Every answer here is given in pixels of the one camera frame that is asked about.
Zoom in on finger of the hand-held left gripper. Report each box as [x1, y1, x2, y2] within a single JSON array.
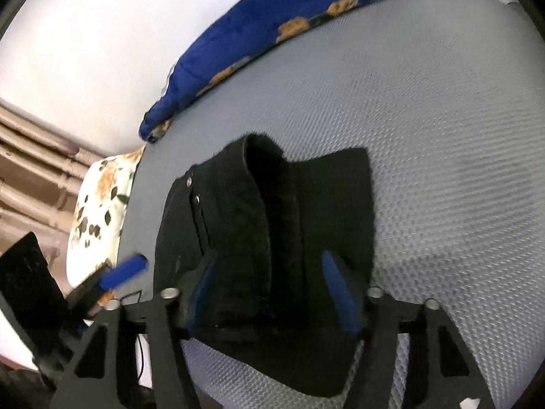
[[66, 254, 150, 314]]

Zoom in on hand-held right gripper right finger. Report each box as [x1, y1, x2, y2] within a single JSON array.
[[322, 251, 497, 409]]

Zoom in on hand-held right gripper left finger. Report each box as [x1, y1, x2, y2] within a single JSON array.
[[51, 251, 219, 409]]

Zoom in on black pants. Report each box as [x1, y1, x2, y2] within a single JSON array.
[[154, 134, 375, 397]]

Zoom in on white floral pillow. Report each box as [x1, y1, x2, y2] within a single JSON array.
[[66, 145, 147, 303]]

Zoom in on grey honeycomb mesh mat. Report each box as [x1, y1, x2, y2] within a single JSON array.
[[115, 0, 545, 409]]

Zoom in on blue floral blanket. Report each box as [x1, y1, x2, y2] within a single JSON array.
[[140, 0, 426, 143]]

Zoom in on black cable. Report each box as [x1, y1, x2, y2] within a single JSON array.
[[121, 290, 145, 393]]

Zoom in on wooden moulded bed frame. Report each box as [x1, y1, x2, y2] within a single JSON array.
[[0, 98, 107, 265]]

